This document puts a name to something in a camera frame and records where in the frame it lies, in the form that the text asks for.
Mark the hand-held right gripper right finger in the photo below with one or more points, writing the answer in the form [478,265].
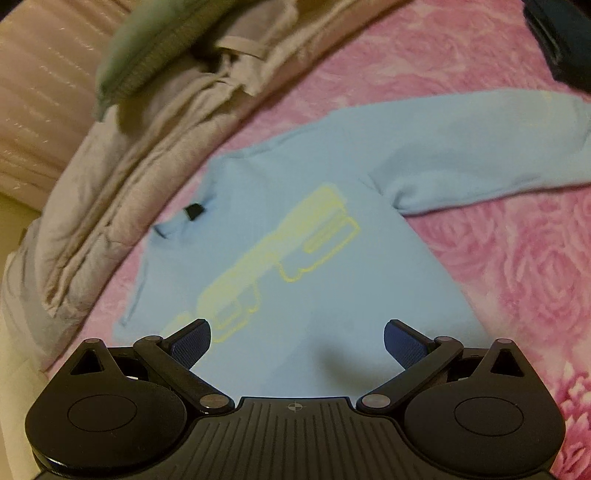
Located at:
[406,344]

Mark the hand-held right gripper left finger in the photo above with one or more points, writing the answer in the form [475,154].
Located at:
[189,344]

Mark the light blue sweatshirt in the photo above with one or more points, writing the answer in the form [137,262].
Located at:
[369,277]

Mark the pink floral blanket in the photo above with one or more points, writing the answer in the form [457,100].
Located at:
[508,258]

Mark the pale pink quilt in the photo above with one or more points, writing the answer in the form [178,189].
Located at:
[138,152]

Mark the pink embroidered curtain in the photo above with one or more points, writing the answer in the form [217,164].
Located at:
[37,92]

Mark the folded navy garment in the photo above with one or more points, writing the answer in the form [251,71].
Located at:
[563,41]

